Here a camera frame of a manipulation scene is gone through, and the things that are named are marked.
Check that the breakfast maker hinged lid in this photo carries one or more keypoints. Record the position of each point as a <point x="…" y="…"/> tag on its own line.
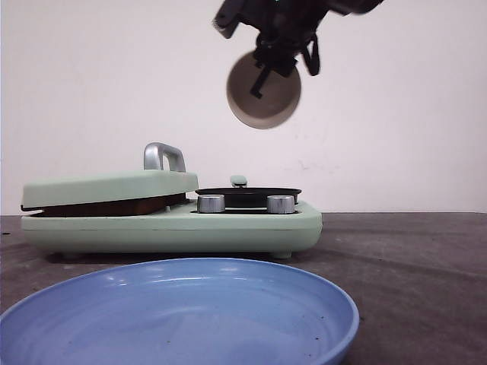
<point x="164" y="173"/>

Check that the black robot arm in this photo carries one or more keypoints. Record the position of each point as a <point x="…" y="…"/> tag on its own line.
<point x="344" y="7"/>

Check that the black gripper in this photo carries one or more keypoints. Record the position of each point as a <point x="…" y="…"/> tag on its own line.
<point x="286" y="29"/>

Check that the black frying pan mint handle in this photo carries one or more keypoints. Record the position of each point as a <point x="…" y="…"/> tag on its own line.
<point x="242" y="196"/>

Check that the mint green breakfast maker base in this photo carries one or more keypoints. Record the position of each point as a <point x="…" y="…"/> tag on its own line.
<point x="180" y="229"/>

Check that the left silver control knob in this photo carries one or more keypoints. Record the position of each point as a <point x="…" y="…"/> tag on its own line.
<point x="210" y="204"/>

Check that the cream ribbed bowl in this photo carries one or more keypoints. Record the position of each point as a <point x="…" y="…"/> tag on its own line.
<point x="279" y="95"/>

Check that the silver control knob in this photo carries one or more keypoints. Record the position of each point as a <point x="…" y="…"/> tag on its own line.
<point x="280" y="204"/>
<point x="210" y="204"/>

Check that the right silver control knob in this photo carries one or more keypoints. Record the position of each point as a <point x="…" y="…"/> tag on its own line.
<point x="280" y="204"/>

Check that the blue plate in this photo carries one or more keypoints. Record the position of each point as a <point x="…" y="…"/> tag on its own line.
<point x="183" y="311"/>

